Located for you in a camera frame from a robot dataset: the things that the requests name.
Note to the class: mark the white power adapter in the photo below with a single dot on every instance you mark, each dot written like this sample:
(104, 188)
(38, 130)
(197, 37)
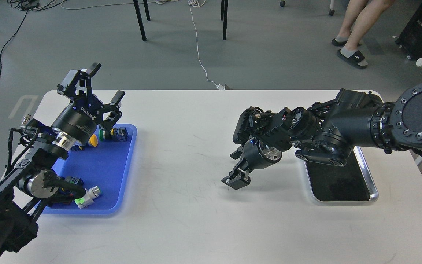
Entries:
(223, 87)

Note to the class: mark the silver metal tray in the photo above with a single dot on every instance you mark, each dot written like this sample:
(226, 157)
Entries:
(351, 184)

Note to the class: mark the yellow pushbutton switch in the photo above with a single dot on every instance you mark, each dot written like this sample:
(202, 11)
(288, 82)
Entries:
(92, 142)

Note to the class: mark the black table leg left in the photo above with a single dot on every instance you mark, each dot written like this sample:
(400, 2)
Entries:
(139, 16)

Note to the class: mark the black Robotiq image left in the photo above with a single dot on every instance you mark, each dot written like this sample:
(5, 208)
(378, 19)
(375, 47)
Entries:
(85, 112)

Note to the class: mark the person leg near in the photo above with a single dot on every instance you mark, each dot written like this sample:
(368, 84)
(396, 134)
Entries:
(366, 19)

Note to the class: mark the black slipper far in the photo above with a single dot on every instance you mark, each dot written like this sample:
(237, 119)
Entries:
(343, 41)

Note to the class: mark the red emergency stop button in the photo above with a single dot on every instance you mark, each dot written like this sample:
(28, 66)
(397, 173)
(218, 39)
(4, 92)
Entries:
(71, 181)

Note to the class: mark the black table leg right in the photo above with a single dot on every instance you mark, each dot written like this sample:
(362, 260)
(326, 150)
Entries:
(224, 16)

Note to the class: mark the black slipper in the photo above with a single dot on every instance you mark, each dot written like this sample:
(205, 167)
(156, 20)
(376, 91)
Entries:
(343, 41)
(353, 58)

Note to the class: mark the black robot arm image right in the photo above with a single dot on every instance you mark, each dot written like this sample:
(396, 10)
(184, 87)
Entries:
(326, 133)

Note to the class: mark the black Robotiq image right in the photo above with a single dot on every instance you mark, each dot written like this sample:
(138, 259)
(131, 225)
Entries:
(251, 155)

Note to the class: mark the black table leg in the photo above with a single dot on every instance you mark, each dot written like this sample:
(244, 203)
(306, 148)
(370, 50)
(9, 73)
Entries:
(224, 16)
(139, 16)

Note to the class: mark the person leg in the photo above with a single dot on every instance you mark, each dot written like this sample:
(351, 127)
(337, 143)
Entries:
(354, 8)
(366, 19)

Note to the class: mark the blue plastic tray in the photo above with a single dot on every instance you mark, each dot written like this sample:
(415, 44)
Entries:
(106, 166)

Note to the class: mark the black slipper near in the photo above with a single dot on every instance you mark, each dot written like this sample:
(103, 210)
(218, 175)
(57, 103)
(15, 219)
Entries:
(353, 58)

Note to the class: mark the white green selector switch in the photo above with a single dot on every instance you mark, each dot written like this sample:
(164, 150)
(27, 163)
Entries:
(88, 198)

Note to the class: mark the person leg far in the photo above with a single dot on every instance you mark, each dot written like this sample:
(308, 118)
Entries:
(354, 8)

